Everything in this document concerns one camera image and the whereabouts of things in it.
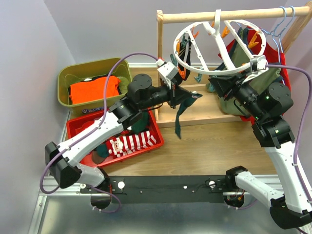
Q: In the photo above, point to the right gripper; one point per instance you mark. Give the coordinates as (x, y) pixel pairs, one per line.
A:
(223, 85)

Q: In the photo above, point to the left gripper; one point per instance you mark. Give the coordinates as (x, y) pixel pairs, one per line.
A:
(177, 95)

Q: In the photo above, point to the teal clothes peg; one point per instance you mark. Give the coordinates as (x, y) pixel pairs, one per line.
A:
(198, 78)

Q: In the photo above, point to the white round clip hanger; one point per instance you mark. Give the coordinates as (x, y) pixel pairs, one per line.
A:
(231, 69)

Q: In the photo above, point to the dark green sock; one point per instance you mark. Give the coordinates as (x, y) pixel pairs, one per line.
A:
(182, 108)

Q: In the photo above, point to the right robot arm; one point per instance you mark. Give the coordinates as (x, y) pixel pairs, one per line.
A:
(291, 207)

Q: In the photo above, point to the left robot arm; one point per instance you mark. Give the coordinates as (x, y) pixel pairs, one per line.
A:
(63, 159)

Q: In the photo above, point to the orange clothes peg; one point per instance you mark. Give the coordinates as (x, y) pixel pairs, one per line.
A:
(182, 73)

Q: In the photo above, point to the olive green shirt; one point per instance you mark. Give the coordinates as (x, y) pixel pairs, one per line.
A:
(243, 56)

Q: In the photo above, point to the wooden clothes rack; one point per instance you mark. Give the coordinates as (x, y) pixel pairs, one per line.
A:
(206, 110)

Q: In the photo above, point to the black striped sock pair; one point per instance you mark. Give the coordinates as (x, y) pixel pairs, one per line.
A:
(183, 49)

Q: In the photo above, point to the red shirt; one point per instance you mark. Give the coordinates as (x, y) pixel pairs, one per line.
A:
(280, 53)

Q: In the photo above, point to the red plastic tray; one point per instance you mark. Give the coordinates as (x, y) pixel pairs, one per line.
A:
(102, 160)

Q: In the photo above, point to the red white striped santa sock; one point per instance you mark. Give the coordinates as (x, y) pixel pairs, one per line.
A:
(125, 145)

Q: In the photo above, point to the orange folded garment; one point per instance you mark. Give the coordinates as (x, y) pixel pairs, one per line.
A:
(91, 90)

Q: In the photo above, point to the olive green plastic bin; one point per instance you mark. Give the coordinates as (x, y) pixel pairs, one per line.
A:
(87, 71)

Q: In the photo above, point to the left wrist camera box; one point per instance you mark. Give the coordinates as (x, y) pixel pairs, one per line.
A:
(167, 72)

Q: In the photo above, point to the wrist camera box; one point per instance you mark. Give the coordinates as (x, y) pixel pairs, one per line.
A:
(257, 66)
(167, 72)

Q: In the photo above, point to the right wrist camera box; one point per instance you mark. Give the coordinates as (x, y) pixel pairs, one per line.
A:
(257, 66)

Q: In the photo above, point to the blue wire hanger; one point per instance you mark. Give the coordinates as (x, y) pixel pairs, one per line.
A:
(273, 55)

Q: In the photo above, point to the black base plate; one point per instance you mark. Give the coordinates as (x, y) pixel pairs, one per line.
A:
(169, 189)

